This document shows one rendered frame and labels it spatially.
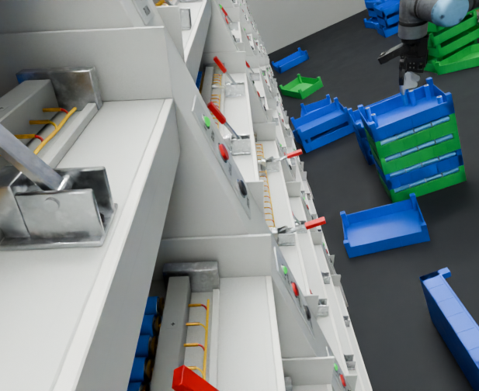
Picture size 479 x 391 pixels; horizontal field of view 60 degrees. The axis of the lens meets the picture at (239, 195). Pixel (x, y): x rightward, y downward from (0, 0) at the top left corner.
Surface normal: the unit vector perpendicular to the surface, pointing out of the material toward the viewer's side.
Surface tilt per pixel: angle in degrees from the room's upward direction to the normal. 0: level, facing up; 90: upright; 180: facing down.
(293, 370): 90
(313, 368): 90
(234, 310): 22
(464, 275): 0
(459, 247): 0
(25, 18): 90
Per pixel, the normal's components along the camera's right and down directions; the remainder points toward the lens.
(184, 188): 0.02, 0.54
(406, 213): -0.41, -0.76
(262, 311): -0.04, -0.84
